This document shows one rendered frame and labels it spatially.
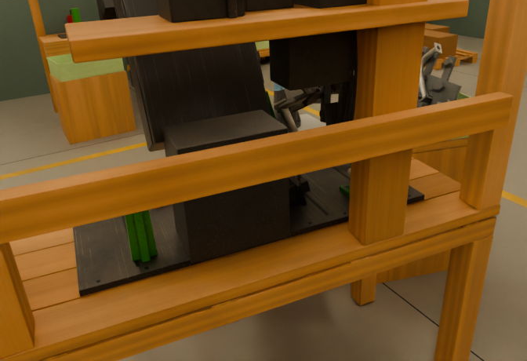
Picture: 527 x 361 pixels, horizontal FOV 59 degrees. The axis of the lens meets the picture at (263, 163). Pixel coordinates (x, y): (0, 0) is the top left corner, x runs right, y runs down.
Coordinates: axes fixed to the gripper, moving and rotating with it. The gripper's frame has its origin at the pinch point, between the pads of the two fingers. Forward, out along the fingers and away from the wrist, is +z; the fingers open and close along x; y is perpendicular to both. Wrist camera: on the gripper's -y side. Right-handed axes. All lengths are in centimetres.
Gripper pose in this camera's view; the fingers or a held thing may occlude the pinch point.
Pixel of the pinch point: (282, 110)
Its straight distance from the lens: 146.0
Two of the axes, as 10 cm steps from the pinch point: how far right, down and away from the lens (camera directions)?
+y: -4.6, -8.5, 2.4
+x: 0.8, -3.1, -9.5
